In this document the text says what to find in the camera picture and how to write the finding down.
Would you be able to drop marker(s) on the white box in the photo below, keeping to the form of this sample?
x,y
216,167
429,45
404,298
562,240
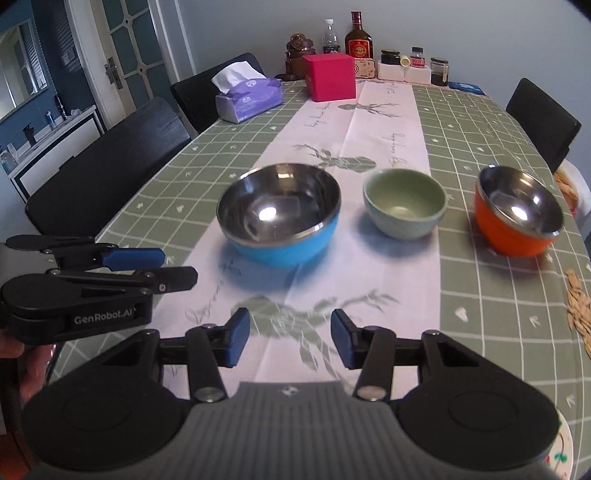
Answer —
x,y
391,72
418,75

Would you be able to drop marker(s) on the green ceramic bowl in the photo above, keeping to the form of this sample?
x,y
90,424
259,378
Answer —
x,y
406,221

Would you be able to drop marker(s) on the purple tissue pack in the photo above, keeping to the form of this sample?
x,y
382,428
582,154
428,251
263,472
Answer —
x,y
254,99

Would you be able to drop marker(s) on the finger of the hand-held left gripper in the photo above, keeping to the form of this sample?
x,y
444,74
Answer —
x,y
134,258
171,279

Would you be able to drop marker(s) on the white printed table runner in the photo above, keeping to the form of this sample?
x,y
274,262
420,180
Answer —
x,y
369,138

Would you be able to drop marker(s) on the clear water bottle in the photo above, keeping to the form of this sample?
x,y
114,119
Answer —
x,y
330,41

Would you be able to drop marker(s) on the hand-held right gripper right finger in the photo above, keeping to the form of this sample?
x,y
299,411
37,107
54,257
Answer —
x,y
344,339

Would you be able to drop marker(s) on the blue steel bowl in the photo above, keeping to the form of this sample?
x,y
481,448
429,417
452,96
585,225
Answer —
x,y
286,254

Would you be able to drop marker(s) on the small ink bottle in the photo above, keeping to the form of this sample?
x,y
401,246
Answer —
x,y
418,57

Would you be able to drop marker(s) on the small white cup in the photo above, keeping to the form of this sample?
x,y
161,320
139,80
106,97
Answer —
x,y
405,61

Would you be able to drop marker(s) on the green checked tablecloth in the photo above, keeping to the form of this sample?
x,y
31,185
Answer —
x,y
485,286

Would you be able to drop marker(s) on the wall mirror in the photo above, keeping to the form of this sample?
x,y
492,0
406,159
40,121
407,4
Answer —
x,y
21,74

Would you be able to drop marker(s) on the amber liquor bottle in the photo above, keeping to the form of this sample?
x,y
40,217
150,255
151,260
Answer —
x,y
359,46

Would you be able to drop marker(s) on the white cabinet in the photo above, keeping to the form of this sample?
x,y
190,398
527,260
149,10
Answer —
x,y
55,147

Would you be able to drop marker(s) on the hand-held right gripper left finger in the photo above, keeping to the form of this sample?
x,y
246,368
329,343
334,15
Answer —
x,y
238,337

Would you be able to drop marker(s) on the pile of melon seeds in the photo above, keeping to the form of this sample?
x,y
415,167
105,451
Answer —
x,y
579,314

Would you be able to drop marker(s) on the white snack bag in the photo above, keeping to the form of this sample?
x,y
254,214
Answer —
x,y
568,184

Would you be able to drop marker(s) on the blue flat pack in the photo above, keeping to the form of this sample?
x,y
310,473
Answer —
x,y
466,87

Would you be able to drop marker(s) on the black chair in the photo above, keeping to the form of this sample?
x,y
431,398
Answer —
x,y
106,170
540,120
194,99

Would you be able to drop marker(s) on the brown figurine bottle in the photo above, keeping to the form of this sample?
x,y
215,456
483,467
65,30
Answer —
x,y
298,60

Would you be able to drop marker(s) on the white painted plate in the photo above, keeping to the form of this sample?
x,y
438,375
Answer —
x,y
563,452

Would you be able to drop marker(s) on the black jar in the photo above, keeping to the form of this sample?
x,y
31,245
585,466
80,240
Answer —
x,y
390,57

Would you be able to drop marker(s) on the person's left hand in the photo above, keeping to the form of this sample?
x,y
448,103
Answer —
x,y
37,364

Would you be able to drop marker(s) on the dark glass jar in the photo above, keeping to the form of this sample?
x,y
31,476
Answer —
x,y
439,73

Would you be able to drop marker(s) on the orange steel bowl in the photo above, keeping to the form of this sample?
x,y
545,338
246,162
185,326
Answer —
x,y
503,235

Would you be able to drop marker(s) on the pink box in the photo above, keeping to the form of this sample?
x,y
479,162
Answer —
x,y
330,78

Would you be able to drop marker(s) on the glass-paned door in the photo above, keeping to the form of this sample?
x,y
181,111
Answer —
x,y
134,46

